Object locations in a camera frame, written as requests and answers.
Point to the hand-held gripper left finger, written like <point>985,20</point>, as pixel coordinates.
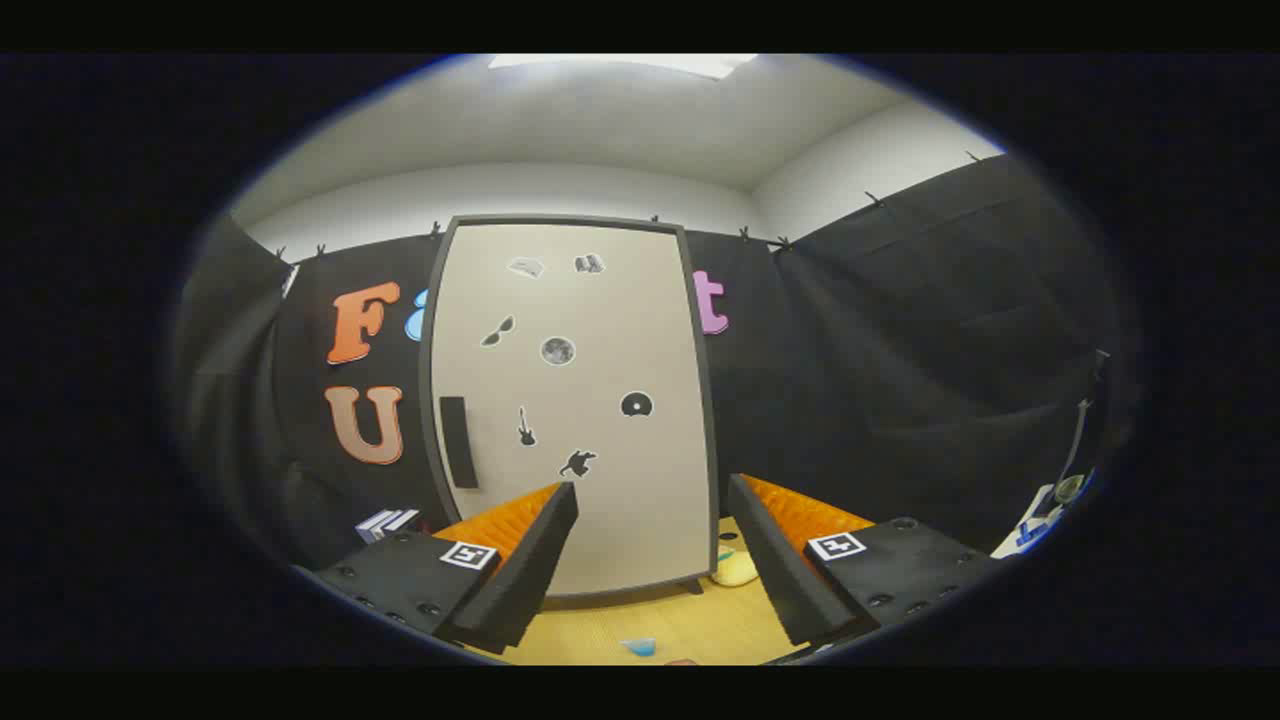
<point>530,570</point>

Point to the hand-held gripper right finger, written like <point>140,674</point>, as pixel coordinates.
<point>775,560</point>

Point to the beige cabinet door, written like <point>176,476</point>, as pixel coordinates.
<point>620,320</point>

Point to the pale yellow object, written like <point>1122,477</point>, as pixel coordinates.
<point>738,570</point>

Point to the small blue object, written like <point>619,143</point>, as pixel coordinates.
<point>640,647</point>

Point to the dark grey cabinet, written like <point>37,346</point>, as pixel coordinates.
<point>426,380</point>

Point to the black backdrop cloth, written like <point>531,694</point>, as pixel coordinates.
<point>900,350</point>

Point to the white blue object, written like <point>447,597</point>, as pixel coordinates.
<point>1025,535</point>

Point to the thin black stand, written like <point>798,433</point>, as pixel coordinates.
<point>1085,420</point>

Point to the ceiling light panel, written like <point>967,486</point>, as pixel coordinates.
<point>620,64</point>

